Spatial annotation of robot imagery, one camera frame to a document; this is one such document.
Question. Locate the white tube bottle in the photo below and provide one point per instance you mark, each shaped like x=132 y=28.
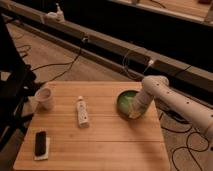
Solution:
x=83 y=120

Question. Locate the long metal rail beam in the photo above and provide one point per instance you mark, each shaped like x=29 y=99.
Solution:
x=154 y=41

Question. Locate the black chair frame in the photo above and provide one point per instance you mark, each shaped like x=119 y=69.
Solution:
x=15 y=90

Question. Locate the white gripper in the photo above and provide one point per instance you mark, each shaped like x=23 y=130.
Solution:
x=136 y=112

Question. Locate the black rectangular block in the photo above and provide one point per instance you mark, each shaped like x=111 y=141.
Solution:
x=40 y=143

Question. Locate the white object on rail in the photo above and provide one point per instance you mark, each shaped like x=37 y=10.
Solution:
x=58 y=15

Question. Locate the green ceramic bowl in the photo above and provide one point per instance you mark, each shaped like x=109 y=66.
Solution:
x=125 y=102

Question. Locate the white paper cup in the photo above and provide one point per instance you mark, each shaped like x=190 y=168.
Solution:
x=44 y=97

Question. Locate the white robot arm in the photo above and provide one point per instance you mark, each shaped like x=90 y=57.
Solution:
x=157 y=87

